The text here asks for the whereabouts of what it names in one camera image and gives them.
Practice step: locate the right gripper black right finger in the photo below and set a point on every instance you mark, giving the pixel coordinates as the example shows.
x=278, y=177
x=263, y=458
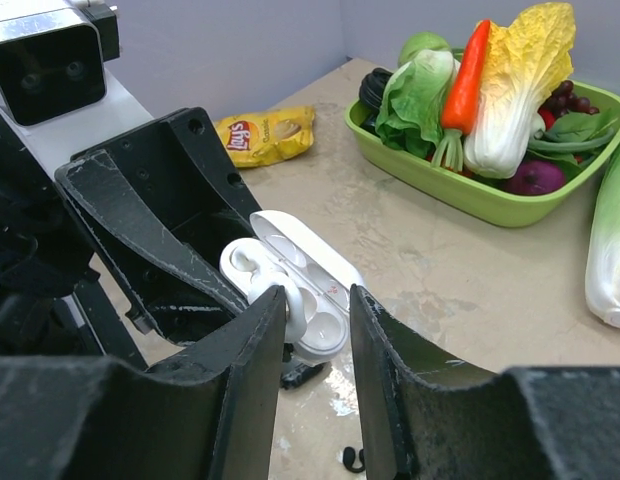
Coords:
x=426, y=414

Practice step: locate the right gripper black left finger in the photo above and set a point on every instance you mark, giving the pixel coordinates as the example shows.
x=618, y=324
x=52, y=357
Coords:
x=205, y=413

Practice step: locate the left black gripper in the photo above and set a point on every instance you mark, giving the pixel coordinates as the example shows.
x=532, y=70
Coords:
x=128, y=193

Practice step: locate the white earbud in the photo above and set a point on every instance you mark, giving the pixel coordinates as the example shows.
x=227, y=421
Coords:
x=296, y=324
x=264, y=271

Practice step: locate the white earbud charging case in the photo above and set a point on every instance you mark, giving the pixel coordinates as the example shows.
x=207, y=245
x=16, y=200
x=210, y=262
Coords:
x=322, y=274

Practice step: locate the black earbud charging case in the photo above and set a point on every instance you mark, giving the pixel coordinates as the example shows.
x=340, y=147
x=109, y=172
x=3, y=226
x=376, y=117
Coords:
x=294, y=372

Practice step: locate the black earbud left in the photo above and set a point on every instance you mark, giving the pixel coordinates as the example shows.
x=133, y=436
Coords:
x=353, y=460

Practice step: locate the yellow Lays chips bag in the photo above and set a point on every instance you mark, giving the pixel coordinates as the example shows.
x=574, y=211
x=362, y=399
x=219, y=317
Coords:
x=266, y=138

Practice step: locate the napa cabbage on table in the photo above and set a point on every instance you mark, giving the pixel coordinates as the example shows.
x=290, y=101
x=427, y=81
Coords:
x=602, y=276

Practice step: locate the green plastic vegetable tray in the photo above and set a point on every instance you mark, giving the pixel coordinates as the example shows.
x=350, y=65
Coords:
x=468, y=195

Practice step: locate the black round vegetable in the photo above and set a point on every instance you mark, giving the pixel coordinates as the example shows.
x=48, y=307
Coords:
x=372, y=88

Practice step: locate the green white bok choy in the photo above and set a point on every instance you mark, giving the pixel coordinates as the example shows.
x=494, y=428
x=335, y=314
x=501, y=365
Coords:
x=413, y=100

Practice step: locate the purple onion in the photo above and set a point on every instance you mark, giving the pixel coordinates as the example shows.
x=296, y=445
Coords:
x=534, y=178

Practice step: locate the orange toy carrot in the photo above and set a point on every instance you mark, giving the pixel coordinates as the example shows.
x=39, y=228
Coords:
x=461, y=107

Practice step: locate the green round vegetable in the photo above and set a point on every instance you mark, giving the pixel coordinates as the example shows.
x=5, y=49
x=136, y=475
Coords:
x=421, y=41

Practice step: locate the dark green leafy vegetable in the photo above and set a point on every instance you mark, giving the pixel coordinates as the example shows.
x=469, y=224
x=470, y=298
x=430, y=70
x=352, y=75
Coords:
x=575, y=139

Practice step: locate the dark red grapes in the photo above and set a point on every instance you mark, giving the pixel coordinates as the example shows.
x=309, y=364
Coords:
x=564, y=100

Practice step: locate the yellow white cabbage in tray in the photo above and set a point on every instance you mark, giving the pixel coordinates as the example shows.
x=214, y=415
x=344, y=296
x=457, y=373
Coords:
x=524, y=63

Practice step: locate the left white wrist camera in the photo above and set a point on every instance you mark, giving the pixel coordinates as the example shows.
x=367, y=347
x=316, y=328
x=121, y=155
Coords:
x=56, y=93

